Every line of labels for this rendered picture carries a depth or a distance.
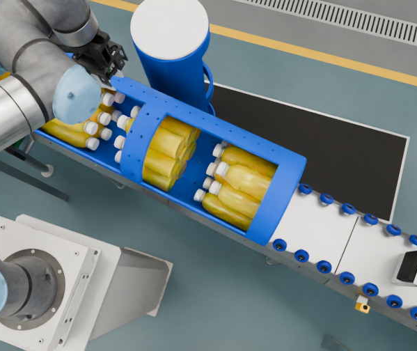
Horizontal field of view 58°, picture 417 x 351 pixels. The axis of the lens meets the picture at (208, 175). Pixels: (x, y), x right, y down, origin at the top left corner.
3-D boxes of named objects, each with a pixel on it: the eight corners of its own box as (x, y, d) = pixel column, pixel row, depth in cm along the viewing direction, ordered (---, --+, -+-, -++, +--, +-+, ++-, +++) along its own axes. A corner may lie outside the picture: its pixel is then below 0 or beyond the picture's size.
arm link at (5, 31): (-11, 73, 50) (51, 19, 52) (-58, 27, 53) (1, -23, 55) (21, 100, 58) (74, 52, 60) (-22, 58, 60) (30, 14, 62)
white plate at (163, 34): (161, 73, 128) (162, 75, 129) (224, 26, 132) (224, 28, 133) (115, 20, 134) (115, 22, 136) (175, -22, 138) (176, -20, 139)
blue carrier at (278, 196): (262, 247, 121) (269, 246, 94) (38, 136, 135) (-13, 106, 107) (298, 169, 125) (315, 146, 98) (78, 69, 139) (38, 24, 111)
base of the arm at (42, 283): (40, 331, 88) (15, 338, 79) (-14, 307, 91) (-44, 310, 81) (67, 269, 92) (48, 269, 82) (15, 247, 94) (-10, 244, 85)
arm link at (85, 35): (38, 24, 63) (64, -14, 65) (50, 40, 68) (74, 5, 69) (75, 40, 62) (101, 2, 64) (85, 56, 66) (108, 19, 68)
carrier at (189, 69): (187, 154, 214) (225, 125, 217) (162, 76, 129) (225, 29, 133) (156, 119, 220) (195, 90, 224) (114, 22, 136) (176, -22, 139)
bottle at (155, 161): (167, 182, 111) (113, 156, 114) (176, 174, 117) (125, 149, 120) (173, 162, 108) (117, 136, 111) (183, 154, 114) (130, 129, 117)
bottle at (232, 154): (273, 184, 114) (218, 158, 117) (283, 164, 111) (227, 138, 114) (270, 191, 108) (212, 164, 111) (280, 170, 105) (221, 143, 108)
